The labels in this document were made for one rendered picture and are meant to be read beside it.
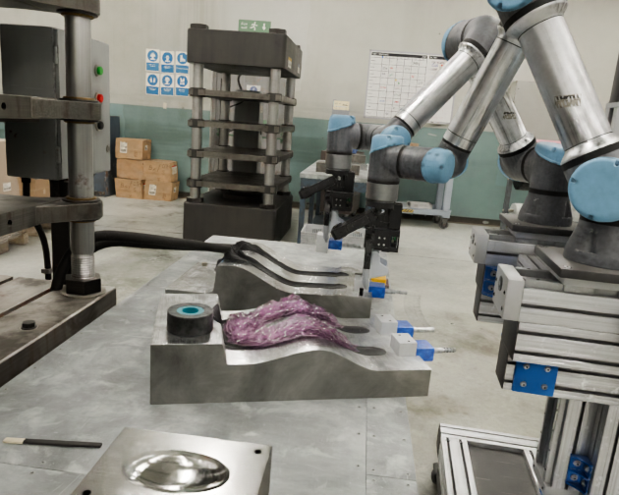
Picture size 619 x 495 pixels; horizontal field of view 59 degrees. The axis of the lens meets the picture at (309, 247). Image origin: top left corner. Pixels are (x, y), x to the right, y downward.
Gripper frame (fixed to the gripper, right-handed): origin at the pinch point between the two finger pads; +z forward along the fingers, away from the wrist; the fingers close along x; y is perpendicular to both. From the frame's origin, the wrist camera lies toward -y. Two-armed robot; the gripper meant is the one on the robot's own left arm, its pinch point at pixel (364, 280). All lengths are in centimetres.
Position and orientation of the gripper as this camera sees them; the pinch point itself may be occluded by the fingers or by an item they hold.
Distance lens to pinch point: 135.1
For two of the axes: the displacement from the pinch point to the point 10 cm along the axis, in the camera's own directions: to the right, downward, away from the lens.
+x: 1.1, -2.2, 9.7
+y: 9.9, 1.0, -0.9
